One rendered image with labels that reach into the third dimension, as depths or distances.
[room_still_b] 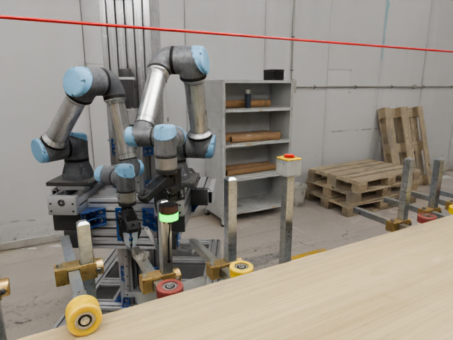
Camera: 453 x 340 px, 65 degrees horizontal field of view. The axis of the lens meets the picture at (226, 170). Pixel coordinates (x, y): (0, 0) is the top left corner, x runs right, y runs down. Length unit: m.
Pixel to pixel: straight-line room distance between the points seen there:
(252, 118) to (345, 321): 3.52
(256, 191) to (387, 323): 3.63
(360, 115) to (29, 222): 4.38
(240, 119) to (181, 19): 1.26
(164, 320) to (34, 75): 2.97
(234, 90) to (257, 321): 3.44
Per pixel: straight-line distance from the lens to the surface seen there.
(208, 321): 1.00
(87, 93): 1.56
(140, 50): 1.94
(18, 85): 3.68
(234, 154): 4.28
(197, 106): 1.61
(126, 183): 1.47
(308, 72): 4.85
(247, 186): 4.47
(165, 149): 1.21
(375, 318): 1.08
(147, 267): 1.35
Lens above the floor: 1.49
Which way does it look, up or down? 13 degrees down
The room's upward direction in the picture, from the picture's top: straight up
